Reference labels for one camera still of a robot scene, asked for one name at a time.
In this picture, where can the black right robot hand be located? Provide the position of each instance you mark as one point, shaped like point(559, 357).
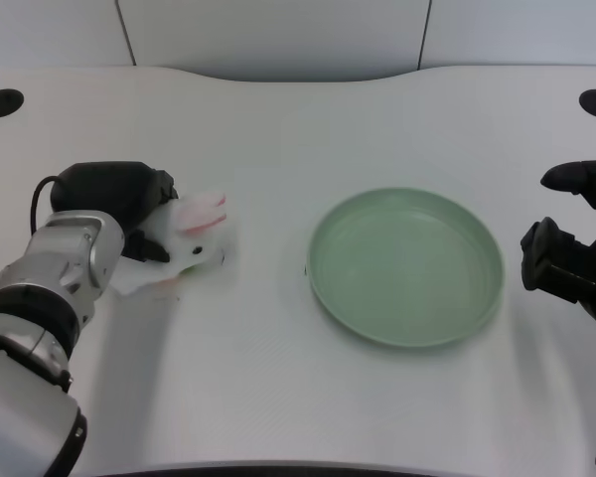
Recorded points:
point(576, 258)

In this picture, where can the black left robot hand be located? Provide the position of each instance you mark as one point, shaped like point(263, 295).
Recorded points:
point(114, 199)

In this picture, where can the white plush rabbit doll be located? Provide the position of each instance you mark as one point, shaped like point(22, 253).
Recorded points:
point(189, 238)

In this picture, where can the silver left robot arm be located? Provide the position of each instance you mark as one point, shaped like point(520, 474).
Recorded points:
point(40, 323)

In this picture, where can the green round plate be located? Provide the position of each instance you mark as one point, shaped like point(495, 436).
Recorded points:
point(404, 266)

